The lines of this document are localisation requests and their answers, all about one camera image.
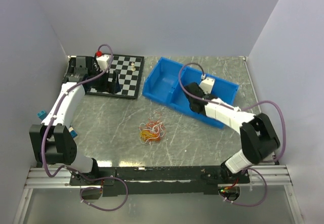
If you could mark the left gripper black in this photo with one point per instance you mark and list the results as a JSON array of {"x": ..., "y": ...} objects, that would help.
[{"x": 115, "y": 87}]

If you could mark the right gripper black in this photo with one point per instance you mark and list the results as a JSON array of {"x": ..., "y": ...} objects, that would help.
[{"x": 200, "y": 89}]

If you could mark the blue three-compartment bin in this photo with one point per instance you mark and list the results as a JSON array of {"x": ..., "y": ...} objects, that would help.
[{"x": 162, "y": 86}]

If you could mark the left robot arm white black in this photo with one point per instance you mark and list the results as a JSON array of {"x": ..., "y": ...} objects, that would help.
[{"x": 51, "y": 140}]

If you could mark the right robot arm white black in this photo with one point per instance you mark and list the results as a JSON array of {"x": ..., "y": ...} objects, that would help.
[{"x": 257, "y": 135}]

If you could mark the black white chessboard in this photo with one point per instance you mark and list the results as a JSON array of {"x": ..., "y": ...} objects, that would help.
[{"x": 129, "y": 80}]

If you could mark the white chess piece upper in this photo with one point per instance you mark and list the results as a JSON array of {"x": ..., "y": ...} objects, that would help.
[{"x": 133, "y": 68}]

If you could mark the blue brown toy block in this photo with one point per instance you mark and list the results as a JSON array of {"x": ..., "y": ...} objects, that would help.
[{"x": 42, "y": 115}]

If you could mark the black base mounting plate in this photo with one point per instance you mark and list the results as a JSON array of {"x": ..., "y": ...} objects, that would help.
[{"x": 161, "y": 180}]

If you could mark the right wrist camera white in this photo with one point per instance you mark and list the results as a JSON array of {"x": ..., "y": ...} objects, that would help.
[{"x": 207, "y": 85}]

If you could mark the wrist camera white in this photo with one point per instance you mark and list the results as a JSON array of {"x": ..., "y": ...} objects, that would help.
[
  {"x": 207, "y": 85},
  {"x": 103, "y": 61}
]

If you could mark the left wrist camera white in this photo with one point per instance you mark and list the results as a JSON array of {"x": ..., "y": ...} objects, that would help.
[{"x": 103, "y": 61}]

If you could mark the aluminium frame rail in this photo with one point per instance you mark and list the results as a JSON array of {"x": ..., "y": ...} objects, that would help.
[{"x": 273, "y": 175}]

